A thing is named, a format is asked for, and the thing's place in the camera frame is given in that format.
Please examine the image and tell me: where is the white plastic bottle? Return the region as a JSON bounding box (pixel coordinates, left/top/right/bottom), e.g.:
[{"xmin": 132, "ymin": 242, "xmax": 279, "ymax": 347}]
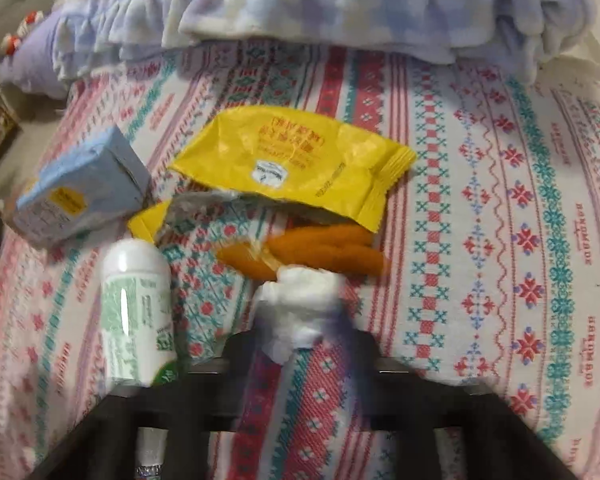
[{"xmin": 101, "ymin": 239, "xmax": 181, "ymax": 480}]

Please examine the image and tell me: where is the yellow snack wrapper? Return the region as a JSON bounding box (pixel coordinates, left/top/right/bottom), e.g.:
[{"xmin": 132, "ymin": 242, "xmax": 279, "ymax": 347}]
[{"xmin": 128, "ymin": 108, "xmax": 417, "ymax": 247}]

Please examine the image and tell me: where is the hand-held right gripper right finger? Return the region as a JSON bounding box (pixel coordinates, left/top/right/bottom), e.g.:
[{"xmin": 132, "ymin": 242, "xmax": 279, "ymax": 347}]
[{"xmin": 331, "ymin": 309, "xmax": 577, "ymax": 480}]

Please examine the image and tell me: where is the white tissue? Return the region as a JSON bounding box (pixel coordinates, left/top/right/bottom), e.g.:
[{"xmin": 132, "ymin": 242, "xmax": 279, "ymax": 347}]
[{"xmin": 252, "ymin": 265, "xmax": 344, "ymax": 362}]

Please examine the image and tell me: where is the blue plaid quilt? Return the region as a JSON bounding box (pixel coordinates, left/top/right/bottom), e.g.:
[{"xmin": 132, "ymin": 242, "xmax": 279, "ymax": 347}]
[{"xmin": 52, "ymin": 0, "xmax": 597, "ymax": 86}]

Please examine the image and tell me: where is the patterned knit tablecloth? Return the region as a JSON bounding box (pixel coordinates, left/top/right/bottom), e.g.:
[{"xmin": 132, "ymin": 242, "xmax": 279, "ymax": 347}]
[{"xmin": 0, "ymin": 40, "xmax": 600, "ymax": 480}]

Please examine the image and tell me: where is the blue milk carton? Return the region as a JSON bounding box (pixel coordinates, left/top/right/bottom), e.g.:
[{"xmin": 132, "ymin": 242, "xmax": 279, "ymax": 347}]
[{"xmin": 0, "ymin": 126, "xmax": 151, "ymax": 251}]

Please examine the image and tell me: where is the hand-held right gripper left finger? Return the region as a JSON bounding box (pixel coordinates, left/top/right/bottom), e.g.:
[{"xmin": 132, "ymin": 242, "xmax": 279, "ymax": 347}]
[{"xmin": 30, "ymin": 329, "xmax": 267, "ymax": 480}]

